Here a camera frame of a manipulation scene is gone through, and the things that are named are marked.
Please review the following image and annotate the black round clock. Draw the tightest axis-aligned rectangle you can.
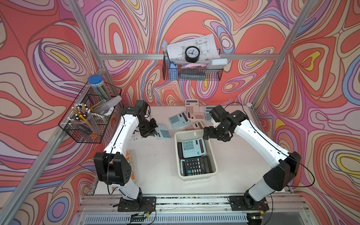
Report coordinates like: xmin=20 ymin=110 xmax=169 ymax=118
xmin=185 ymin=46 xmax=200 ymax=63

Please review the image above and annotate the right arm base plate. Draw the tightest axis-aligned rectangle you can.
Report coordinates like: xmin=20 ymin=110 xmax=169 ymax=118
xmin=227 ymin=196 xmax=269 ymax=212

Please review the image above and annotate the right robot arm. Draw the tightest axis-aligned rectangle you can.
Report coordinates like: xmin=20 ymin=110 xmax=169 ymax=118
xmin=203 ymin=105 xmax=302 ymax=210

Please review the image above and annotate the white plastic storage box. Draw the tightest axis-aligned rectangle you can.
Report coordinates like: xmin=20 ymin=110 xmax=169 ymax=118
xmin=174 ymin=130 xmax=218 ymax=181

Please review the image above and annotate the black calculator front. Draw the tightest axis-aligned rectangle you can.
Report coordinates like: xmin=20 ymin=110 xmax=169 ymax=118
xmin=177 ymin=142 xmax=184 ymax=159

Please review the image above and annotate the black wire basket back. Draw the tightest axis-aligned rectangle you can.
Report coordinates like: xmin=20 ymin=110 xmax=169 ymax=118
xmin=162 ymin=52 xmax=224 ymax=81

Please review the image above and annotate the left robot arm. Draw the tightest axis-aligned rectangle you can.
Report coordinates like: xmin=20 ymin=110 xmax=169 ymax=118
xmin=93 ymin=100 xmax=158 ymax=202

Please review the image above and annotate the black wire basket left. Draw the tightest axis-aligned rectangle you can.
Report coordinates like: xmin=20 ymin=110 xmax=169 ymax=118
xmin=58 ymin=84 xmax=117 ymax=143

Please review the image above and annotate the white paper drawing sheet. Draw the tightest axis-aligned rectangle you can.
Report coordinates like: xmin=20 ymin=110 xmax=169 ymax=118
xmin=167 ymin=34 xmax=220 ymax=64

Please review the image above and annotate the black calculator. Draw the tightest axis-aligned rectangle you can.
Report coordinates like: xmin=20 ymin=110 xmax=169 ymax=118
xmin=177 ymin=142 xmax=184 ymax=159
xmin=185 ymin=156 xmax=212 ymax=176

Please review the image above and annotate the pink calculator back top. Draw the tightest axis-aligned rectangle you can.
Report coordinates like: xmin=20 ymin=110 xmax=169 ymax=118
xmin=185 ymin=99 xmax=200 ymax=113

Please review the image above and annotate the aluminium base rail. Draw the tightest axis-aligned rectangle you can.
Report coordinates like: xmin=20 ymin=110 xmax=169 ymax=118
xmin=71 ymin=192 xmax=319 ymax=225

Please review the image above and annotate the white stapler in basket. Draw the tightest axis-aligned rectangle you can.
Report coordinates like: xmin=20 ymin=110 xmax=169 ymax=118
xmin=93 ymin=96 xmax=122 ymax=115

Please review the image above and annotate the orange paperback book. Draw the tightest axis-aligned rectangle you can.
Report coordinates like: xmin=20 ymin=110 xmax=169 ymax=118
xmin=125 ymin=150 xmax=137 ymax=183

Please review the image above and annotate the light blue calculator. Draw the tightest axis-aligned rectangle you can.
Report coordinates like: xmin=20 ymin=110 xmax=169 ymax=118
xmin=180 ymin=159 xmax=186 ymax=176
xmin=182 ymin=138 xmax=206 ymax=158
xmin=169 ymin=111 xmax=190 ymax=129
xmin=155 ymin=125 xmax=172 ymax=140
xmin=205 ymin=106 xmax=215 ymax=122

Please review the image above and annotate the pink calculator behind box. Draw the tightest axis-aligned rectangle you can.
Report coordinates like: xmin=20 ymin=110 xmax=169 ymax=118
xmin=184 ymin=121 xmax=204 ymax=131

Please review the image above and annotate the blue lid pencil jar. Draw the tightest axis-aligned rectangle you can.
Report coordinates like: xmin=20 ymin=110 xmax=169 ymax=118
xmin=88 ymin=75 xmax=111 ymax=100

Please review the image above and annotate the pink calculator back tilted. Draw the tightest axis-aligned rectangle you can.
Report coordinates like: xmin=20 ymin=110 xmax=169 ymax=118
xmin=186 ymin=112 xmax=206 ymax=121

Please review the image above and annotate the black wire basket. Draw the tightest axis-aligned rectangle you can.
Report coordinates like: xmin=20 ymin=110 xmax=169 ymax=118
xmin=58 ymin=84 xmax=117 ymax=143
xmin=162 ymin=52 xmax=224 ymax=81

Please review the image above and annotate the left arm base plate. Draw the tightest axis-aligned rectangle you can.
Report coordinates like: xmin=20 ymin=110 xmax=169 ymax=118
xmin=113 ymin=196 xmax=157 ymax=213

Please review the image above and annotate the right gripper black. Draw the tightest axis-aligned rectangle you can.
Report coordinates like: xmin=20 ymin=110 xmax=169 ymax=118
xmin=203 ymin=121 xmax=230 ymax=141

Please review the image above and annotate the clear cup of pencils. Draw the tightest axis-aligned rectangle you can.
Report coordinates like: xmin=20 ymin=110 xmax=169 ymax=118
xmin=68 ymin=104 xmax=100 ymax=136

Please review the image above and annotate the light blue calculator front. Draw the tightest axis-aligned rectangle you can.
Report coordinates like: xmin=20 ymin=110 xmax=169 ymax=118
xmin=180 ymin=159 xmax=186 ymax=176

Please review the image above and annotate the white rounded device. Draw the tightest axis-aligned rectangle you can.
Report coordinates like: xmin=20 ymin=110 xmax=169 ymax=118
xmin=208 ymin=59 xmax=228 ymax=69

